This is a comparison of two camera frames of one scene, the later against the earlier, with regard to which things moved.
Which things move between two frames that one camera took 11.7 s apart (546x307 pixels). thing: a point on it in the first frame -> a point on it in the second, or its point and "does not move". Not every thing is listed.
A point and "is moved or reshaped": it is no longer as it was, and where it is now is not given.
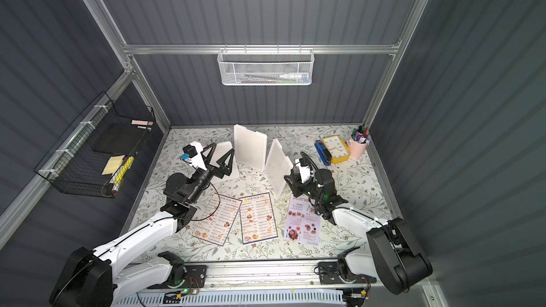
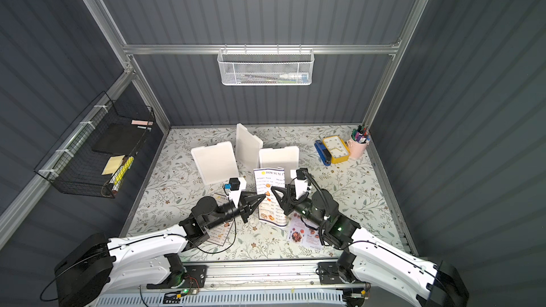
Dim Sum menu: x=217 y=219 does not move
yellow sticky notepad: x=112 y=164 does not move
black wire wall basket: x=92 y=158 does not move
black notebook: x=119 y=138 does not move
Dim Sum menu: x=257 y=219 -> x=270 y=208
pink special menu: x=303 y=226 does not move
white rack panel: x=277 y=165 is moved or reshaped
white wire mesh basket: x=266 y=67 does not move
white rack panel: x=221 y=149 does not move
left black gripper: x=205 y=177 -> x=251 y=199
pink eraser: x=148 y=123 does not move
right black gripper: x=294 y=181 -> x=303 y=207
